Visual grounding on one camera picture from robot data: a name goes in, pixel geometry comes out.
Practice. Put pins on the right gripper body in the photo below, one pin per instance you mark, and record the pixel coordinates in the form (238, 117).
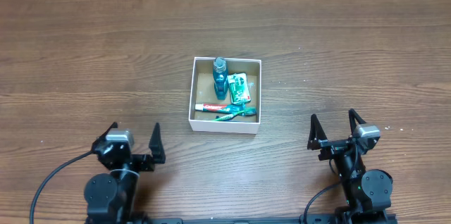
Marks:
(338, 144)

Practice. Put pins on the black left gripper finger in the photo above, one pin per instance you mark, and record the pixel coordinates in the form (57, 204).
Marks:
(102, 137)
(156, 146)

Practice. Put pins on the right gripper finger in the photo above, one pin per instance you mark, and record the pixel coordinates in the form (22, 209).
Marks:
(355, 119)
(317, 136)

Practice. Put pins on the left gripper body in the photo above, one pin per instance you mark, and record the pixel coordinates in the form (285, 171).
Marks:
(134, 160)

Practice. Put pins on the Colgate toothpaste tube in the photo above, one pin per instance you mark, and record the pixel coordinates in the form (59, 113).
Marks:
(219, 108)

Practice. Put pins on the green white toothbrush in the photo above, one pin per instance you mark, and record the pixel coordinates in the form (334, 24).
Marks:
(245, 112)

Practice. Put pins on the green soap packet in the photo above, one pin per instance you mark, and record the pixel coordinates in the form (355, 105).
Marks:
(239, 91)

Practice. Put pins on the teal mouthwash bottle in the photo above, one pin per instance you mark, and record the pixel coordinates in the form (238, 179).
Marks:
(220, 74)

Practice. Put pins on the blue disposable razor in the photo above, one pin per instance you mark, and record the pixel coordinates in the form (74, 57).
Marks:
(232, 120)

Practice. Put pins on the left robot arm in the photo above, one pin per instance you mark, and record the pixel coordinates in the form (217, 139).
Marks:
(110, 196)

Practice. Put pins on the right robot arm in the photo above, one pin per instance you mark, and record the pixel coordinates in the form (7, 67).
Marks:
(367, 192)

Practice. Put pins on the white cardboard box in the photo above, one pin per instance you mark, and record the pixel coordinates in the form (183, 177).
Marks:
(202, 92)

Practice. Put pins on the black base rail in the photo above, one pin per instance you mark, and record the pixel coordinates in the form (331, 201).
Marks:
(311, 218)

